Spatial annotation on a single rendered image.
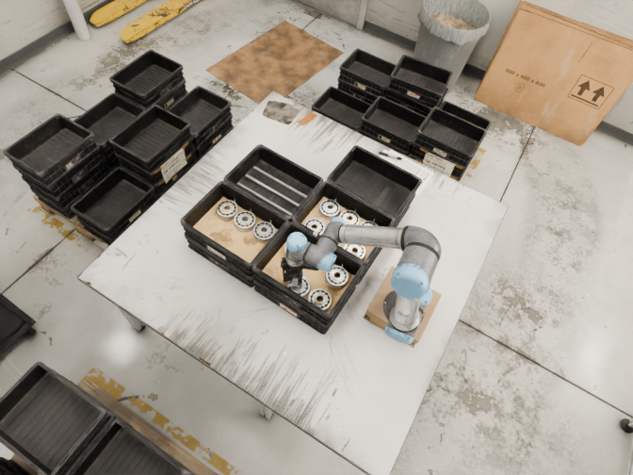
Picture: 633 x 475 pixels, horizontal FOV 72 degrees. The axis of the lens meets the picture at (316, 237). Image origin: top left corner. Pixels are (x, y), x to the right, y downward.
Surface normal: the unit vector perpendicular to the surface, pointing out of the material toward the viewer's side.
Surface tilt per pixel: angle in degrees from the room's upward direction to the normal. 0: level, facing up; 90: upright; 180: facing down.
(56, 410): 0
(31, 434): 0
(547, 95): 75
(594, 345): 0
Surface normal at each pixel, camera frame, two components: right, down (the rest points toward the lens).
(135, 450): 0.09, -0.53
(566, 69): -0.48, 0.58
